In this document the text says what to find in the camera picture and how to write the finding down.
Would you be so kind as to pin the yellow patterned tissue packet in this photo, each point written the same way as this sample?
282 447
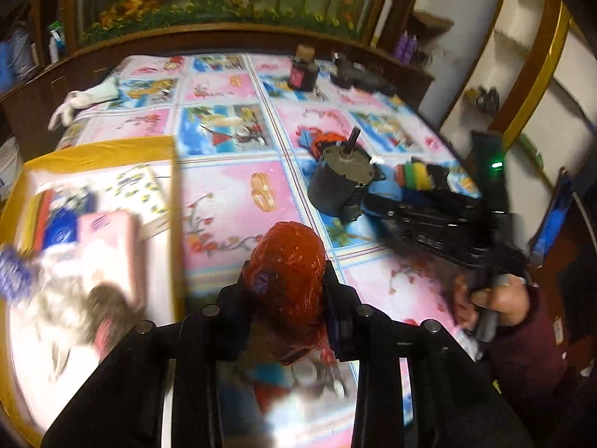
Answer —
140 186

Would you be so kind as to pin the red mesh ball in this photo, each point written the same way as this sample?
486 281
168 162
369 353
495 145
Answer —
289 266

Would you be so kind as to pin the blue and white tissue packet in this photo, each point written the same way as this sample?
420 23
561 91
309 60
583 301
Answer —
60 226

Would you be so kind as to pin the white and green bottle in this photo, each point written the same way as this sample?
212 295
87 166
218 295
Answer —
56 44

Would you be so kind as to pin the blue bag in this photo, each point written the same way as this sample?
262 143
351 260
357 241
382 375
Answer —
16 56

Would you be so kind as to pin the rolled paper tube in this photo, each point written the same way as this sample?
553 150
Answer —
389 0

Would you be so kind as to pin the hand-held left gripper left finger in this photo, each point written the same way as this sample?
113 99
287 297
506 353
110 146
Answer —
233 310

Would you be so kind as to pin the dark bottle with pink label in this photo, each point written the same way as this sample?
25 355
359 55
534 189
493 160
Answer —
302 73

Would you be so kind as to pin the light blue cloth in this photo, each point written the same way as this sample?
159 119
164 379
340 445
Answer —
389 187

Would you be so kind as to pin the white shelf unit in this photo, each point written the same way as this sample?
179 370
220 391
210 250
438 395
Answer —
517 32

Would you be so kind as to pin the blue purple scrubber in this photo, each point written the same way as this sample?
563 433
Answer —
16 273

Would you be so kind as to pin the white bucket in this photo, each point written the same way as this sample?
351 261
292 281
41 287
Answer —
7 165

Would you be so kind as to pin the white tray with yellow tape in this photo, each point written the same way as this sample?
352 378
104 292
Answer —
154 261

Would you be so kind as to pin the phone with blue screen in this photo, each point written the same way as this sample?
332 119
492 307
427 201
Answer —
552 217

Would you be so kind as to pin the dark object on shelf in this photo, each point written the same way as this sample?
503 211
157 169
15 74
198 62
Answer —
482 99

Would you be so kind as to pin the black device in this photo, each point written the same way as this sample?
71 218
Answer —
361 77

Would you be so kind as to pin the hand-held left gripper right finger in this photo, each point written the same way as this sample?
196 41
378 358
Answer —
336 331

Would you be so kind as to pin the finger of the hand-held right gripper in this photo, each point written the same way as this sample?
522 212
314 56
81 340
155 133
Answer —
454 186
385 207

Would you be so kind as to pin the person's right hand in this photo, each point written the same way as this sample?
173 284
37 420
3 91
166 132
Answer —
506 305

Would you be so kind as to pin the blue and orange toy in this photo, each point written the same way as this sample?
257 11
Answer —
322 139

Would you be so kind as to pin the pink tissue packet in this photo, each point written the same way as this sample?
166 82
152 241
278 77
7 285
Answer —
112 252

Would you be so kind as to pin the grey electric motor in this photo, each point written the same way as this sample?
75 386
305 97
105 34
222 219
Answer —
338 182

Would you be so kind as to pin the purple bottle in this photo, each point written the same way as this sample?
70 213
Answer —
411 47
400 46

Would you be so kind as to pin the white glove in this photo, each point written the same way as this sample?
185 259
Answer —
70 107

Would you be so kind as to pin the white plush toy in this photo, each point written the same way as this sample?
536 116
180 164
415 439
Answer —
51 310

